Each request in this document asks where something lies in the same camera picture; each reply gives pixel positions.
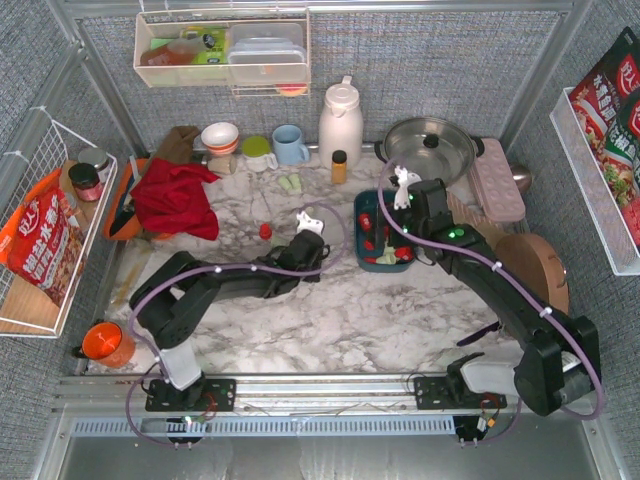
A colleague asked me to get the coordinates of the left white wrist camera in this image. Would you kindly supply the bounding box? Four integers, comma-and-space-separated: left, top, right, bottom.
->
296, 210, 325, 236

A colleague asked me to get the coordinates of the glass pepper grinder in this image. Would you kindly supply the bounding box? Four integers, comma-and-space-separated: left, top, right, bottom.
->
202, 155, 237, 176

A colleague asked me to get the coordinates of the brown cloth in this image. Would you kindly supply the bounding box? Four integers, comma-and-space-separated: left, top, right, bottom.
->
154, 125, 200, 165

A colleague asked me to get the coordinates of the red seasoning bag right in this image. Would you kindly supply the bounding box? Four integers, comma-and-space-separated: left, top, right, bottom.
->
569, 27, 639, 244

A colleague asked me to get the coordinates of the green coffee capsule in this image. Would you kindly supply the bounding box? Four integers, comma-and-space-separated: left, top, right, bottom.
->
288, 174, 302, 194
271, 236, 288, 247
376, 253, 397, 265
277, 176, 293, 192

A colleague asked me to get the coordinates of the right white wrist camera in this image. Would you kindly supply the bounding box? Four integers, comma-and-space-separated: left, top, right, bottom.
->
393, 166, 421, 210

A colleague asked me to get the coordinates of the orange spice bottle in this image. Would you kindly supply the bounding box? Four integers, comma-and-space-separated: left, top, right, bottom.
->
331, 150, 347, 184

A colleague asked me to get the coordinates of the red seasoning bag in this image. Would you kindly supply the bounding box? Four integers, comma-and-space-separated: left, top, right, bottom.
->
569, 27, 639, 244
1, 169, 84, 307

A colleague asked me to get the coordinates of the white wire basket left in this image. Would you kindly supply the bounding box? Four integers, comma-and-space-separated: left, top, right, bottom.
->
1, 106, 118, 338

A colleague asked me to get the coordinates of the blue mug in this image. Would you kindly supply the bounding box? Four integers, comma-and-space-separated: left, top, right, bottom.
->
272, 125, 310, 166

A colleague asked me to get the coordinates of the white orange striped bowl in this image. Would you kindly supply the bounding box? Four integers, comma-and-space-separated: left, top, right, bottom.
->
200, 122, 239, 155

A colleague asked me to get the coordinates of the orange cup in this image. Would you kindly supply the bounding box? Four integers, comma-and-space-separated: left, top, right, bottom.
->
79, 322, 136, 368

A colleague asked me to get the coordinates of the stainless steel pot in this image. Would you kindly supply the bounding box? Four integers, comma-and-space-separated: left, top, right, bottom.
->
374, 117, 485, 187

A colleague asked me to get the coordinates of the pink egg tray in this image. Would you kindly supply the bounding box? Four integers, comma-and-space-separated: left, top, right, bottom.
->
468, 138, 526, 223

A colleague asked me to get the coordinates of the orange tray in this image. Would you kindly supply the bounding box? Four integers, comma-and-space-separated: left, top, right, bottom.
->
102, 163, 142, 241

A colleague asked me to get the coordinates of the white wire basket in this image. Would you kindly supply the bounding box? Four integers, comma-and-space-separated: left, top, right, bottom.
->
549, 87, 639, 276
1, 106, 118, 338

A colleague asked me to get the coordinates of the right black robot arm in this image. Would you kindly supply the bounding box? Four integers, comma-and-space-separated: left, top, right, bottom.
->
382, 170, 605, 419

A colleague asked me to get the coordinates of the green lidded cup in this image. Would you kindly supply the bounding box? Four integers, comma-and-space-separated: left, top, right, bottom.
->
241, 136, 278, 173

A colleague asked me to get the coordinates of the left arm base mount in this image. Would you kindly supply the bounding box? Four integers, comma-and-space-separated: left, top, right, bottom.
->
145, 377, 237, 413

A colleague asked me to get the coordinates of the round wooden board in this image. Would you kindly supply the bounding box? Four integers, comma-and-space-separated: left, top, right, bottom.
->
495, 233, 569, 314

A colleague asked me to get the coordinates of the teal storage basket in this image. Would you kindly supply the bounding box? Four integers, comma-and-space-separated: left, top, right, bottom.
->
353, 190, 415, 274

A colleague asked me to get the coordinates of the clear plastic food container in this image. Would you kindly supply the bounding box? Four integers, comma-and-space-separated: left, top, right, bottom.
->
226, 22, 307, 85

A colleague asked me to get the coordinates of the red cloth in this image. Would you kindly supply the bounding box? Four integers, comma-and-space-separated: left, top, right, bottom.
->
131, 157, 220, 241

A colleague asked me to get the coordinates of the dark lidded jar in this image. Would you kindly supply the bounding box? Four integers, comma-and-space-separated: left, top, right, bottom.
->
68, 163, 103, 202

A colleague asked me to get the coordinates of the green packaged item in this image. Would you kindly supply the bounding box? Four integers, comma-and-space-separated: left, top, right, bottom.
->
180, 26, 228, 65

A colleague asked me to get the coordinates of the white wire basket right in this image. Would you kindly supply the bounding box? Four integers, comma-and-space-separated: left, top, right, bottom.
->
549, 87, 639, 276

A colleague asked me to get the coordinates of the silver lidded jar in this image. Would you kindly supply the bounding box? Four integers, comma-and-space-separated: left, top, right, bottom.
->
78, 147, 109, 172

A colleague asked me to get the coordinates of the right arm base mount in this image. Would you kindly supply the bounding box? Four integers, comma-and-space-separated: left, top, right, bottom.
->
410, 375, 507, 410

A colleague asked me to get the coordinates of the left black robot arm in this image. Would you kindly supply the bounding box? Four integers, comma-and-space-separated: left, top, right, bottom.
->
129, 230, 330, 392

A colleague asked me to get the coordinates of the cream wall basket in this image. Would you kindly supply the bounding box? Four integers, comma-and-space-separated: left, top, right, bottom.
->
133, 9, 311, 96

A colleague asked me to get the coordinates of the striped pink cloth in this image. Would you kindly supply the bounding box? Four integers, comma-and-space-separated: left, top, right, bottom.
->
447, 193, 486, 226

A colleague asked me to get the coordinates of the white thermos jug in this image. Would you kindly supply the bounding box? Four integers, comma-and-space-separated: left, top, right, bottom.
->
318, 76, 364, 169

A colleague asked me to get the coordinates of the red seasoning bag left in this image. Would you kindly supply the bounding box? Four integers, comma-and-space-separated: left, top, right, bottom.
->
1, 169, 84, 307

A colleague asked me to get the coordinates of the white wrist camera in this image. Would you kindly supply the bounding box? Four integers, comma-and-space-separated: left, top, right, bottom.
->
393, 166, 421, 210
296, 210, 325, 236

